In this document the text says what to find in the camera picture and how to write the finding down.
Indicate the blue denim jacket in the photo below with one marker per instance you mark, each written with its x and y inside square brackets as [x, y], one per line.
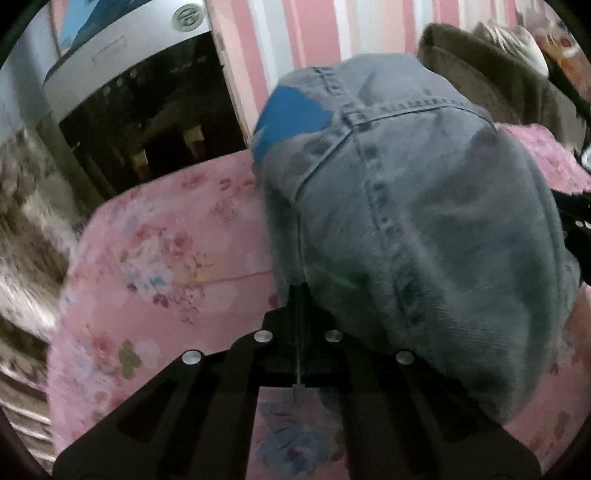
[438, 207]

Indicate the white folded garment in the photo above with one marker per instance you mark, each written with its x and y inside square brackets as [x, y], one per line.
[512, 44]

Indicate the grey water dispenser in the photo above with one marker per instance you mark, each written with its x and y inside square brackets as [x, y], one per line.
[138, 60]

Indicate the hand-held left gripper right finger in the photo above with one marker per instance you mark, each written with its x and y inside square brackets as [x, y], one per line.
[318, 341]

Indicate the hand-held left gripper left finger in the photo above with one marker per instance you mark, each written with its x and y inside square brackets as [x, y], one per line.
[277, 337]

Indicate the pink floral bed sheet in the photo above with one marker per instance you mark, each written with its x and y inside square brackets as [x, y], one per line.
[161, 277]

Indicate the brown blanket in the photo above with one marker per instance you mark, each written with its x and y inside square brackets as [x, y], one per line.
[508, 87]

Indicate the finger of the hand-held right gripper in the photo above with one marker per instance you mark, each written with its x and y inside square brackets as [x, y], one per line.
[575, 226]

